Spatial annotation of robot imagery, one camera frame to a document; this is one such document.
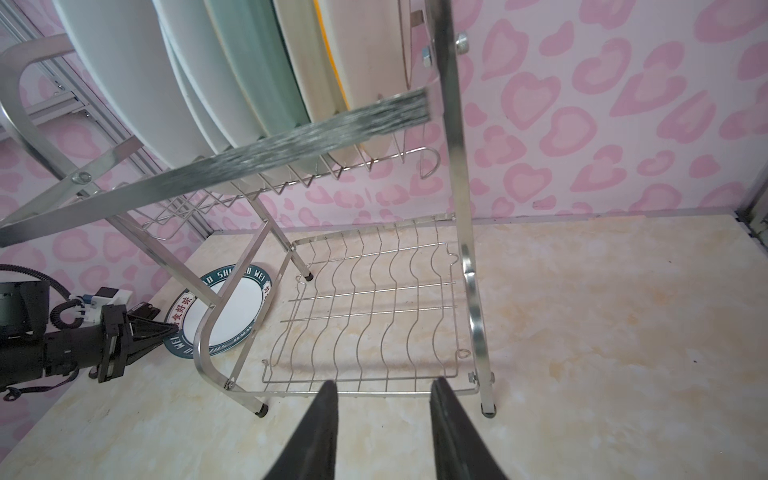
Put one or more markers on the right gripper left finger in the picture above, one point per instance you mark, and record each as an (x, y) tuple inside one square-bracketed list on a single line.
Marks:
[(310, 453)]

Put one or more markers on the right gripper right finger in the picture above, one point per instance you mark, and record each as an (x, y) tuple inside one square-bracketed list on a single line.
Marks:
[(459, 451)]

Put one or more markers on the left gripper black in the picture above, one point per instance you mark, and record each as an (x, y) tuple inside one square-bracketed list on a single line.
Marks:
[(104, 346)]

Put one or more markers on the white plate black text rim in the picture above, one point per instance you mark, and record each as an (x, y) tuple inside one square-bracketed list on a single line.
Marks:
[(232, 326)]

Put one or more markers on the white plate black rings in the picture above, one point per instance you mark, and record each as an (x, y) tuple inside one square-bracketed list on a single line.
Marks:
[(132, 84)]

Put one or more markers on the orange sunburst plate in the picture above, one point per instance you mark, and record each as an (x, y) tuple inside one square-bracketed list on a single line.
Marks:
[(203, 60)]

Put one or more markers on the mint green flower plate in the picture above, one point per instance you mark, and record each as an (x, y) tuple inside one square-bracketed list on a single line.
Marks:
[(252, 41)]

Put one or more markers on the halloween cat star plate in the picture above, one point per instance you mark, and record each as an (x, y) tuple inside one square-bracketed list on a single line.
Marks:
[(367, 43)]

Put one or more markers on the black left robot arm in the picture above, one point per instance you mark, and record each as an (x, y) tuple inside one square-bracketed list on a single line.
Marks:
[(25, 310)]

